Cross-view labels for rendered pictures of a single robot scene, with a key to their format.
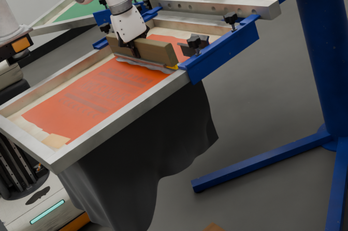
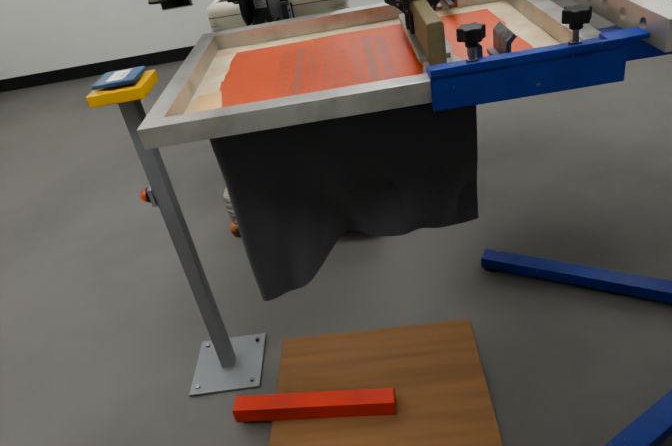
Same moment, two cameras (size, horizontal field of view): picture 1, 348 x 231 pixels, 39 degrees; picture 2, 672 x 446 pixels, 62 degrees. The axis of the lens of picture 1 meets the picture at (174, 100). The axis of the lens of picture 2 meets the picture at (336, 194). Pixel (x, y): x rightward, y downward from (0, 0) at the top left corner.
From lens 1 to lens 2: 0.73 m
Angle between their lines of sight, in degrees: 29
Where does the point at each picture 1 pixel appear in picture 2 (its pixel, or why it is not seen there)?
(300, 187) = (629, 353)
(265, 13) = (659, 32)
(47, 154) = (155, 115)
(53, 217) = not seen: hidden behind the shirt
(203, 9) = not seen: outside the picture
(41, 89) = (284, 29)
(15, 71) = (335, 4)
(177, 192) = (462, 253)
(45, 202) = not seen: hidden behind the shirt
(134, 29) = not seen: outside the picture
